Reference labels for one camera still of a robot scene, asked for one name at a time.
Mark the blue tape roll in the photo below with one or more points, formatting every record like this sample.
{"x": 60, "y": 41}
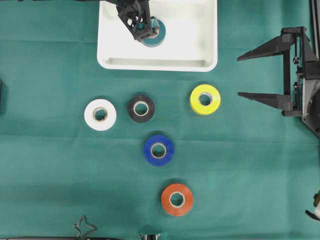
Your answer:
{"x": 158, "y": 150}

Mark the orange tape roll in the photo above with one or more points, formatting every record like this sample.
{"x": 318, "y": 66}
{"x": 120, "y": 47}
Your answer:
{"x": 177, "y": 199}

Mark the white plastic tray case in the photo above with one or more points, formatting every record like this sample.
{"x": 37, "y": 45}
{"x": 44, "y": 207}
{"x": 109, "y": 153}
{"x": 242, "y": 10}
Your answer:
{"x": 190, "y": 43}

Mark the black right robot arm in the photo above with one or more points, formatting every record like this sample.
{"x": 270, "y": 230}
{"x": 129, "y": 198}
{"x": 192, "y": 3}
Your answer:
{"x": 289, "y": 78}

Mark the black aluminium rail frame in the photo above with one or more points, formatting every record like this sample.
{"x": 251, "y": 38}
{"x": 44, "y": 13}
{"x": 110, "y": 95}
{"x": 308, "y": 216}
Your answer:
{"x": 315, "y": 9}

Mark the white black cable connector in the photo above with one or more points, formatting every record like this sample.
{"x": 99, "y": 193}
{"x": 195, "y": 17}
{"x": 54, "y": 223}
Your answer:
{"x": 315, "y": 215}

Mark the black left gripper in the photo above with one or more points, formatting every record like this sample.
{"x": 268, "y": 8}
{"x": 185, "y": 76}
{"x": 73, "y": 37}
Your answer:
{"x": 135, "y": 14}

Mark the green table cloth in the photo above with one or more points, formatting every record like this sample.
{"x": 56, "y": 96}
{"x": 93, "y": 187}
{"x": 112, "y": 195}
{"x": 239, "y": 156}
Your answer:
{"x": 252, "y": 171}

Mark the black tape roll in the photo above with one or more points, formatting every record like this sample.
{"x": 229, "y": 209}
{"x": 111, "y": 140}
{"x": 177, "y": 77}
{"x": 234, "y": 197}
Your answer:
{"x": 141, "y": 108}

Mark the green tape roll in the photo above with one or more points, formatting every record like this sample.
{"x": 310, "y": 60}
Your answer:
{"x": 158, "y": 33}

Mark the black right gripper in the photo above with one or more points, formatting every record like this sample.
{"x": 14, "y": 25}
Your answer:
{"x": 307, "y": 60}

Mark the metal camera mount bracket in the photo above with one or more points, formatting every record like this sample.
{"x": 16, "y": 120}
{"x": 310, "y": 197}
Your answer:
{"x": 149, "y": 236}

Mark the yellow tape roll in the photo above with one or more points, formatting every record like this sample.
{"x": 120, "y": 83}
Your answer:
{"x": 205, "y": 99}

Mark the white tape roll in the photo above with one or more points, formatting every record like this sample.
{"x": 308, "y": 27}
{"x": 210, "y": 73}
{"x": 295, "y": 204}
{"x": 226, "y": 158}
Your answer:
{"x": 100, "y": 115}

